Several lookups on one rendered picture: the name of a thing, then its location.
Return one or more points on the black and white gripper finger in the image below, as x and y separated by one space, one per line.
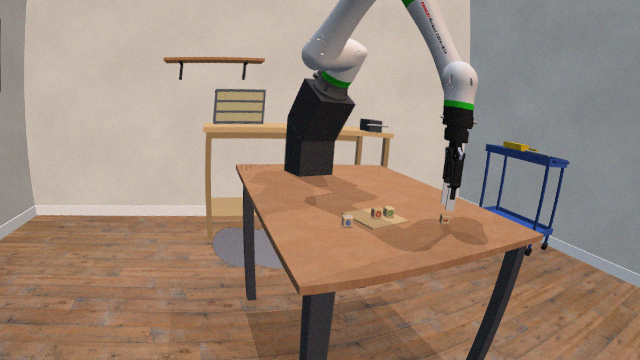
446 176
455 178

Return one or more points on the tan square mat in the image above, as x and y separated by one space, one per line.
364 217

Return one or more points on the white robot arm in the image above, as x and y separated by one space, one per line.
337 69

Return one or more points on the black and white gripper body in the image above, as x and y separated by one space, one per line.
457 138

